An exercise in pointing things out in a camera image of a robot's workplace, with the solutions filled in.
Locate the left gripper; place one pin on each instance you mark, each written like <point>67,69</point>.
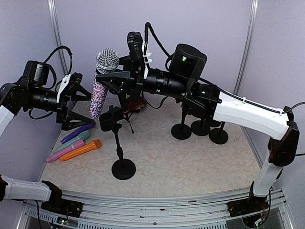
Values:
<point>63,117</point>

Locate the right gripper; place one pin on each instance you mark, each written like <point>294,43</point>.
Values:
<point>134,84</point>

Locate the rhinestone silver microphone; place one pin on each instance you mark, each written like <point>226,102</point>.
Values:
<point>100,100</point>

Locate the purple microphone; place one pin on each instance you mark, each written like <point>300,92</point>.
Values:
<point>76,132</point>

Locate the teal microphone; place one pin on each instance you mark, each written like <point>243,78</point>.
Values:
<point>82,136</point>

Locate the pink microphone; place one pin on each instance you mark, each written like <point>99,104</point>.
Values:
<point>66,150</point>

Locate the black stand of rhinestone microphone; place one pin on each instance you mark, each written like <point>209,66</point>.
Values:
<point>123,168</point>

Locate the black stand of orange microphone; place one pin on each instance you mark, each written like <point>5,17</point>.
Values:
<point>182,131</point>

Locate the black stand of pink microphone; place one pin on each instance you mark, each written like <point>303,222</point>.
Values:
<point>200,127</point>

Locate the black stand of teal microphone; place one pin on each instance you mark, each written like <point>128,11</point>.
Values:
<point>219,135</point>

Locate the black stand of purple microphone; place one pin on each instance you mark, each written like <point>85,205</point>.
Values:
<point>214,123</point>

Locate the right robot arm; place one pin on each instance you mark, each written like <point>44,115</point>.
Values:
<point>204,100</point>

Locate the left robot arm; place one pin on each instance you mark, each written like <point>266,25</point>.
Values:
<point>30,92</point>

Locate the red floral plate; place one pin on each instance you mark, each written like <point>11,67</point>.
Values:
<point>135,105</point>

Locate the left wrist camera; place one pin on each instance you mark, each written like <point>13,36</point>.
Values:
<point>69,86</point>

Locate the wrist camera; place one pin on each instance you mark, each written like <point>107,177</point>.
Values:
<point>69,86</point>
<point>136,46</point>

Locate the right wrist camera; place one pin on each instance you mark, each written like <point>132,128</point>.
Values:
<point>136,46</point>

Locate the black tripod shock-mount stand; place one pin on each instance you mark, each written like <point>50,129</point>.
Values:
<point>129,121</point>

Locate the front aluminium rail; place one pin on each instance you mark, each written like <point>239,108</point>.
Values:
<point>208,211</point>

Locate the right aluminium frame post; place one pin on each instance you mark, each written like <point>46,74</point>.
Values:
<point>247,46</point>

